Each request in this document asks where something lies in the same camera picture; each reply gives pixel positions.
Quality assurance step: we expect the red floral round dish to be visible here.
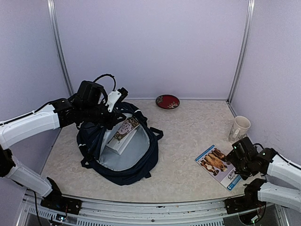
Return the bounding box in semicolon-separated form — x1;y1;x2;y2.
155;94;180;110

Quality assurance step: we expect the beige ceramic mug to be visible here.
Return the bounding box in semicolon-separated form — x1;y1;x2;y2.
228;116;251;143

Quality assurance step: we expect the dog cover booklet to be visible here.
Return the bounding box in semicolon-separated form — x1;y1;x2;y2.
194;145;241;191

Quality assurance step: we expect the pink magazine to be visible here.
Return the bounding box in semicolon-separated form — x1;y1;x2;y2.
114;117;140;141

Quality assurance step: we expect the front aluminium rail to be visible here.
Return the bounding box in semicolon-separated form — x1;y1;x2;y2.
15;191;290;226

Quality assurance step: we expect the right aluminium frame post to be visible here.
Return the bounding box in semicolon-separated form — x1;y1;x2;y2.
227;0;255;105

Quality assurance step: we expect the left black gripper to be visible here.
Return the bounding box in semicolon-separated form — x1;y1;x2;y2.
81;100;127;129

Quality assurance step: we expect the navy blue backpack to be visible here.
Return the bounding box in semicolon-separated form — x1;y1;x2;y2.
77;102;164;186

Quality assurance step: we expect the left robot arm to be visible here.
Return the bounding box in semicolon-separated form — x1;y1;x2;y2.
0;81;128;213

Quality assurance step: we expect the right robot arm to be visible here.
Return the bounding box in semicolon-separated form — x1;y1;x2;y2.
225;137;301;214

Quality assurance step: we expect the left aluminium frame post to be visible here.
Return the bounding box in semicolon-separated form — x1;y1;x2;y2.
47;0;74;96

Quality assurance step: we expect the aluminium frame post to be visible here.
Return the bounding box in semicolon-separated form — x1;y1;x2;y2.
47;0;74;96
227;0;255;105

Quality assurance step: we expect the white coffee cover book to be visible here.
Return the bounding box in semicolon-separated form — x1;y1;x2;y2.
105;129;137;155

